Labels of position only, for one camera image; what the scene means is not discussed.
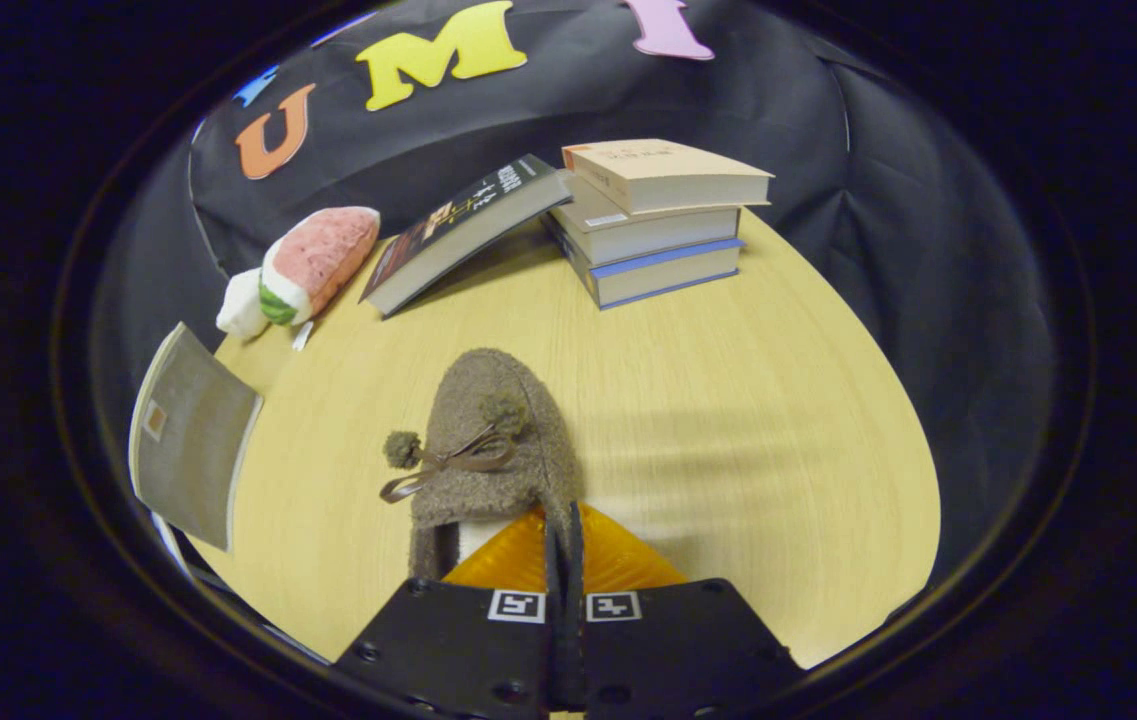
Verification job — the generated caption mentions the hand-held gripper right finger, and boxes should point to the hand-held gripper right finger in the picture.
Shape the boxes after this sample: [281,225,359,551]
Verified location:
[568,503,799,720]

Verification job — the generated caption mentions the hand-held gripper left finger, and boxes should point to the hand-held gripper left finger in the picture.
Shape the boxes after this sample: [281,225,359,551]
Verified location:
[333,505,569,720]

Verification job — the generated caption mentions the brown fuzzy shoe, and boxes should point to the brown fuzzy shoe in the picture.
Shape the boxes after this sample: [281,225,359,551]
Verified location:
[380,348,584,581]

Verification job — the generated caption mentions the grey cardboard storage box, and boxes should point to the grey cardboard storage box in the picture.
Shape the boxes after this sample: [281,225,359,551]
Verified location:
[128,322,264,581]

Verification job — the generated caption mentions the blue cover book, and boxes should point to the blue cover book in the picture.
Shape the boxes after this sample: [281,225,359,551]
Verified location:
[543,215,746,311]

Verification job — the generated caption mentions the white plush toy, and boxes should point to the white plush toy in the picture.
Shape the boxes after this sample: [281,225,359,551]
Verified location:
[216,267,271,339]

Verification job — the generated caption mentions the black cover book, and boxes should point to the black cover book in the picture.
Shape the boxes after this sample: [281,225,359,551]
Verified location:
[360,154,574,319]

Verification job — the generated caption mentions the white cover book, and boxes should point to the white cover book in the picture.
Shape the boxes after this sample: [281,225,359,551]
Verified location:
[553,178,744,267]

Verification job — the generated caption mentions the watermelon slice plush toy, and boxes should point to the watermelon slice plush toy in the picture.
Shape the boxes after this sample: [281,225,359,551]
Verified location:
[258,206,381,327]

